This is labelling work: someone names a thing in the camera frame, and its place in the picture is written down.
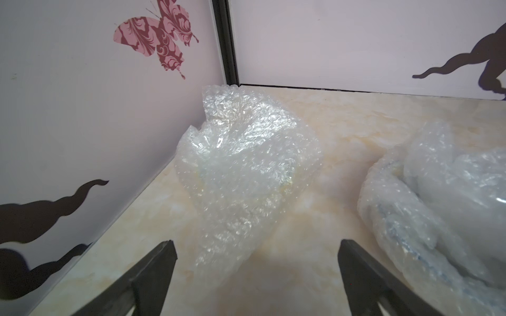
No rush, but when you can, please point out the bubble wrap sheet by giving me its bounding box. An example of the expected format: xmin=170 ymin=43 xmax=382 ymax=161
xmin=175 ymin=85 xmax=323 ymax=293
xmin=357 ymin=122 xmax=505 ymax=315

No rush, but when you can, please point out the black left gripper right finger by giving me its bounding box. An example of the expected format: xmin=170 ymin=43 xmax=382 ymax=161
xmin=337 ymin=239 xmax=441 ymax=315

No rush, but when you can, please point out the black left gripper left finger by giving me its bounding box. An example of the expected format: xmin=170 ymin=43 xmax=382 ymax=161
xmin=73 ymin=240 xmax=178 ymax=316

